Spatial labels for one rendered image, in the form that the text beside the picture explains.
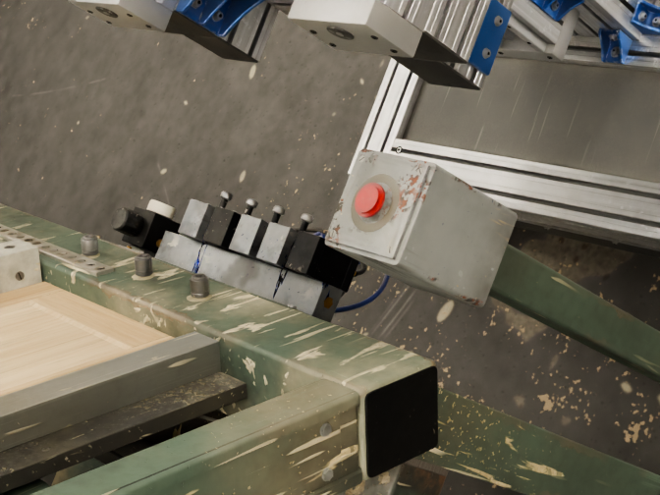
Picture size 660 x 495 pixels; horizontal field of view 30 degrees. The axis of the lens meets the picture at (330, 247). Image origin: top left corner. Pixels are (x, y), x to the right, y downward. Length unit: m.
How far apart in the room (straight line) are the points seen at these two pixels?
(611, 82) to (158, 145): 1.49
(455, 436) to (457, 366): 0.94
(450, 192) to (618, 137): 0.80
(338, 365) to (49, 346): 0.41
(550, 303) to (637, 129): 0.58
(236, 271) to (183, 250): 0.13
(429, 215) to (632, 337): 0.52
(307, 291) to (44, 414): 0.44
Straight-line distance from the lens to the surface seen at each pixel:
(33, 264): 1.84
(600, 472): 1.75
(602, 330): 1.70
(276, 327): 1.51
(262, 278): 1.73
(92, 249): 1.83
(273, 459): 1.27
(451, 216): 1.36
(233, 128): 3.10
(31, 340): 1.64
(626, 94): 2.14
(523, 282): 1.54
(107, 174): 3.43
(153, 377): 1.46
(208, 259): 1.82
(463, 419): 1.47
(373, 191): 1.35
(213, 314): 1.56
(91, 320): 1.67
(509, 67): 2.31
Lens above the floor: 1.89
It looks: 44 degrees down
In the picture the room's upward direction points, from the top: 64 degrees counter-clockwise
